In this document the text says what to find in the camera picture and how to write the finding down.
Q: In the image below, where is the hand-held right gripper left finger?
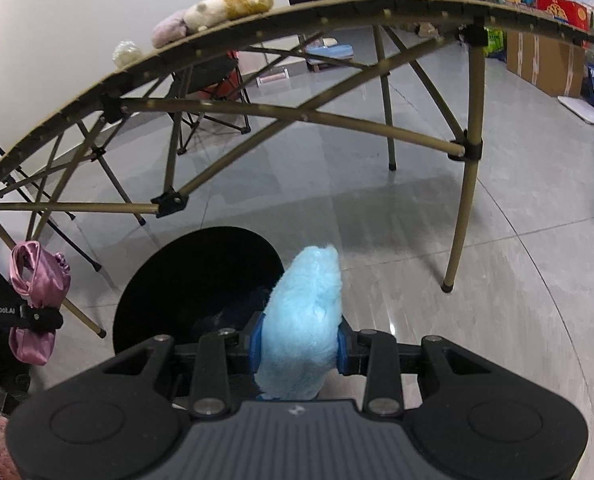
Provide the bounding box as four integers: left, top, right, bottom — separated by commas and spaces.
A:
102, 311, 268, 419

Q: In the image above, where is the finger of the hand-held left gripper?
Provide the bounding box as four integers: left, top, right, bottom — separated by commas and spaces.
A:
19, 307, 64, 334

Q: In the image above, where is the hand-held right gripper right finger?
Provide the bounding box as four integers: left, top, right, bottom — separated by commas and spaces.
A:
334, 315, 495, 419

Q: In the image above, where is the pink satin bow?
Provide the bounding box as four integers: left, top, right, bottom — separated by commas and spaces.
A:
8, 240, 73, 366

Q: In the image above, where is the light blue plush toy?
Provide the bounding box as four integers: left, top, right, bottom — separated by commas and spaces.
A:
254, 244, 345, 404

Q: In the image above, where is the black round bin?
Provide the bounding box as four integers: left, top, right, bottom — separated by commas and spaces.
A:
113, 226, 286, 357

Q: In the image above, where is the clear plastic wrap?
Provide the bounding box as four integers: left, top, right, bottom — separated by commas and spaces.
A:
112, 40, 143, 69

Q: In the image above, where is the black and orange folding chair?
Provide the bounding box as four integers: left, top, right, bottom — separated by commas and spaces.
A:
168, 52, 253, 157

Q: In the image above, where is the white flat mop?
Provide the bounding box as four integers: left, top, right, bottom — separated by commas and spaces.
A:
256, 70, 291, 87

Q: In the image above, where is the tan slatted folding table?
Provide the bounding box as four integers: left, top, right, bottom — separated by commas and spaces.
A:
0, 0, 594, 339

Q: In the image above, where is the blue pet feeder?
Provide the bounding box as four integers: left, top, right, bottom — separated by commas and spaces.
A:
304, 41, 356, 74

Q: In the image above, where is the pale pink plush toy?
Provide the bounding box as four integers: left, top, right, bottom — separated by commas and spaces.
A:
151, 8, 198, 49

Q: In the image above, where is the white flat board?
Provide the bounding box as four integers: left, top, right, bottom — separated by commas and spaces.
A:
556, 95, 594, 127

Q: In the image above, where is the yellow and white plush toy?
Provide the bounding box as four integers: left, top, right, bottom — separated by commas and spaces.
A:
183, 0, 276, 31

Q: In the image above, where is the green printed bag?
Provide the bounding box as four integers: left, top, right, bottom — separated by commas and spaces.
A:
484, 27, 506, 59

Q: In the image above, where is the large cardboard box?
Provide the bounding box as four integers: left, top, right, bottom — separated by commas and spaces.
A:
506, 30, 587, 99

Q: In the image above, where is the red gift box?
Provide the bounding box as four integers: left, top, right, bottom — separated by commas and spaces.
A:
536, 0, 592, 31

